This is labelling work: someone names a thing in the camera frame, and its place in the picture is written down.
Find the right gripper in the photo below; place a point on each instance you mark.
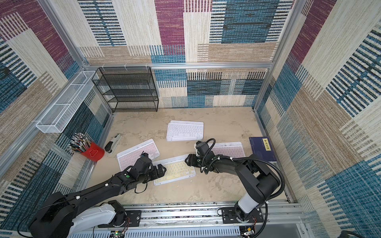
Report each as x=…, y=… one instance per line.
x=191, y=159

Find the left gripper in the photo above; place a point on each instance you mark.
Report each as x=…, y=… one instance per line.
x=155, y=170

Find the yellow keyboard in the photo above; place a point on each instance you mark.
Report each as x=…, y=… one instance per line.
x=176, y=169

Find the white keyboard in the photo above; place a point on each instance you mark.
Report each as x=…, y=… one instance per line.
x=184, y=131

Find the pink keyboard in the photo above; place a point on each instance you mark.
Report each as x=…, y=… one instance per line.
x=130, y=156
x=231, y=149

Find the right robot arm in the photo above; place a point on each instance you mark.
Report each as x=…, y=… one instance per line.
x=261, y=179

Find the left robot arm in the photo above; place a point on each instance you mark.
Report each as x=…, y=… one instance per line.
x=56, y=216

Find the black white stapler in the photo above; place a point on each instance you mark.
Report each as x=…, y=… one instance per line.
x=112, y=144

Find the red pen cup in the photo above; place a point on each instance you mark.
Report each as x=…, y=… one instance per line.
x=94, y=152

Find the dark blue notebook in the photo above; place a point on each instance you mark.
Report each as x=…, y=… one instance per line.
x=262, y=148

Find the bundle of pens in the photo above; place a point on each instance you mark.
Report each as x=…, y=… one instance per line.
x=79, y=143

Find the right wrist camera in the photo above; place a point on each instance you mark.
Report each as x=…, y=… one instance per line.
x=204, y=147

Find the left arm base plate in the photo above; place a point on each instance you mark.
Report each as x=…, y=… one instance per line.
x=129, y=218

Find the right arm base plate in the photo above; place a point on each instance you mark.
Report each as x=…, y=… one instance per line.
x=229, y=216

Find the black wire shelf rack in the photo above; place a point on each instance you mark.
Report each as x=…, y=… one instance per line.
x=127, y=89

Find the white mesh wall basket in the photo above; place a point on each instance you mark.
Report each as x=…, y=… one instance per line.
x=56, y=119

